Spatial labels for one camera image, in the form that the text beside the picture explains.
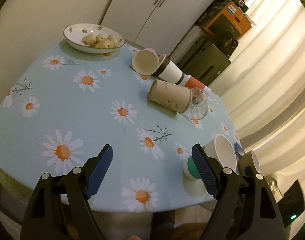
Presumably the brown paper cup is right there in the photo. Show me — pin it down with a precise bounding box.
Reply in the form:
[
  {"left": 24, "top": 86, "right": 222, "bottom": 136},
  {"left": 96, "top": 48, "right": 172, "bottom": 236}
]
[{"left": 148, "top": 79, "right": 193, "bottom": 114}]

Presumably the white wardrobe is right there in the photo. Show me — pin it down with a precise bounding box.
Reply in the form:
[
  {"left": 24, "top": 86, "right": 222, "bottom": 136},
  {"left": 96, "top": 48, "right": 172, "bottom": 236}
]
[{"left": 100, "top": 0, "right": 223, "bottom": 57}]

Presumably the pink paper cup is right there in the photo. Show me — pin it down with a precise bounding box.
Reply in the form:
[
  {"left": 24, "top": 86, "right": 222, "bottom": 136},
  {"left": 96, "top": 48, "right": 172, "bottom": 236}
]
[{"left": 132, "top": 48, "right": 160, "bottom": 76}]

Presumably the white cup with black bands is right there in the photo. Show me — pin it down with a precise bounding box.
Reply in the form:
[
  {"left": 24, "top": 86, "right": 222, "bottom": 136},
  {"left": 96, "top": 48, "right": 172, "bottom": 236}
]
[{"left": 156, "top": 54, "right": 185, "bottom": 85}]

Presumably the grey cup with white inside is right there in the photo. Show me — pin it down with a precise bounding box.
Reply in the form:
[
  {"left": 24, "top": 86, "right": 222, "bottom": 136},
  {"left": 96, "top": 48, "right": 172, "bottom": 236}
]
[{"left": 239, "top": 149, "right": 262, "bottom": 175}]

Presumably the black cabinet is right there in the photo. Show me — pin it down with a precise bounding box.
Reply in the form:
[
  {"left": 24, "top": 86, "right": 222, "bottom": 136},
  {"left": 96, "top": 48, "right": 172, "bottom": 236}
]
[{"left": 179, "top": 34, "right": 239, "bottom": 86}]

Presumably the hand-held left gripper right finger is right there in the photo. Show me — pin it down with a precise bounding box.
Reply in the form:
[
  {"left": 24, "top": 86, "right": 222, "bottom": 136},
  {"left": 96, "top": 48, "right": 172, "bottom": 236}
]
[{"left": 191, "top": 143, "right": 286, "bottom": 240}]

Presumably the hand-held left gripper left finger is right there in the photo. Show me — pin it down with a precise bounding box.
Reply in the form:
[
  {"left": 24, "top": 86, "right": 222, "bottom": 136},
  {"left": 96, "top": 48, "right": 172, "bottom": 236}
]
[{"left": 20, "top": 144, "right": 113, "bottom": 240}]

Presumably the daisy print light blue tablecloth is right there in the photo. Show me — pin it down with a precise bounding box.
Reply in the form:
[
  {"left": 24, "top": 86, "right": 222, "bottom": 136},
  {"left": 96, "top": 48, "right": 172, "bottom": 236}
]
[{"left": 0, "top": 40, "right": 243, "bottom": 213}]

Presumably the clear glass cup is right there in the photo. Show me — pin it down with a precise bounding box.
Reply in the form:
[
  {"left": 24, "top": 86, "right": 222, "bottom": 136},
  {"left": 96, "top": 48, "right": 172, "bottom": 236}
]
[{"left": 184, "top": 87, "right": 209, "bottom": 120}]

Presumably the red paper cup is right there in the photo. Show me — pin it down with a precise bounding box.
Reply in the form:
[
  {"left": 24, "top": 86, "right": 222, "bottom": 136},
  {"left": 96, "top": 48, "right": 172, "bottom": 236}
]
[{"left": 184, "top": 75, "right": 212, "bottom": 93}]

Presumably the white cup with teal band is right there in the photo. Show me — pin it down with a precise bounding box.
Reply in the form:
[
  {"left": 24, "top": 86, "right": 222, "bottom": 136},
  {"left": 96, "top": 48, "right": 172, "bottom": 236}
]
[{"left": 183, "top": 134, "right": 237, "bottom": 181}]

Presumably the orange cardboard box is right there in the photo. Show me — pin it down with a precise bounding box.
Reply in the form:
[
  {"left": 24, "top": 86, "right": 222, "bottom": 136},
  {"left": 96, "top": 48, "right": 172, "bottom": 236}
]
[{"left": 202, "top": 0, "right": 252, "bottom": 40}]

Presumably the white plate with clover print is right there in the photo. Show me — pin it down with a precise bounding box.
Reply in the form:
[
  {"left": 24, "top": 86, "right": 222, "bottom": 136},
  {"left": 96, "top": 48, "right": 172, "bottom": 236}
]
[{"left": 63, "top": 23, "right": 125, "bottom": 54}]

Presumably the cream curtain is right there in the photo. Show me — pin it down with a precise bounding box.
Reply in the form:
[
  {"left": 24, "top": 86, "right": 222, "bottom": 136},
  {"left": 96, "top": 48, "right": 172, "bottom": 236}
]
[{"left": 212, "top": 0, "right": 305, "bottom": 205}]

